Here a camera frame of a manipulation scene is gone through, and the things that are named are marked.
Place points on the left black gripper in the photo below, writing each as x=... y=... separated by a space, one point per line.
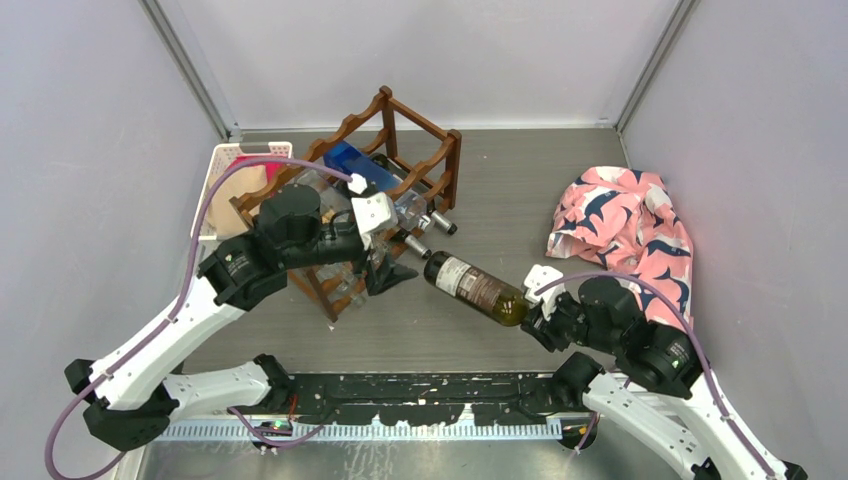
x=386 y=273

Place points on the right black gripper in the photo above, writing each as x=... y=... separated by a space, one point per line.
x=544 y=330

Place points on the clear slim glass bottle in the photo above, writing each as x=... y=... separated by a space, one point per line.
x=345 y=284

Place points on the dark wine bottle cream label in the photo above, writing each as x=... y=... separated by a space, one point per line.
x=405 y=237

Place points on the blue clear square bottle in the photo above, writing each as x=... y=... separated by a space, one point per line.
x=411 y=207

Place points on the dark green wine bottle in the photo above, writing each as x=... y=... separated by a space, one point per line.
x=399 y=175

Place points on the clear square slim bottle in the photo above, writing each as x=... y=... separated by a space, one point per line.
x=332 y=199

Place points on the brown wooden wine rack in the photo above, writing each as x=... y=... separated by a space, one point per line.
x=386 y=106

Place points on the olive green wine bottle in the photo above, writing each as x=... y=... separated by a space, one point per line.
x=499 y=301

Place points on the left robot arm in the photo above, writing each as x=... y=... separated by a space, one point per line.
x=135 y=393

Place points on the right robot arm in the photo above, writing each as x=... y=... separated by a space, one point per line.
x=664 y=393

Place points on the pink shark print cloth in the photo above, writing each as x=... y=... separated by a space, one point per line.
x=624 y=220

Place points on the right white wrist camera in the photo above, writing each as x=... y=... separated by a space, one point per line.
x=542 y=286

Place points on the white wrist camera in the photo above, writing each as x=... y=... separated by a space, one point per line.
x=542 y=286
x=373 y=209

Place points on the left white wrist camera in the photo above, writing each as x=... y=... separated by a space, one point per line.
x=373 y=209

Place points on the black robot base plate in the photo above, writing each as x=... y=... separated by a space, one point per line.
x=424 y=399

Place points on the white slotted cable duct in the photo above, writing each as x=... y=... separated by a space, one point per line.
x=232 y=430

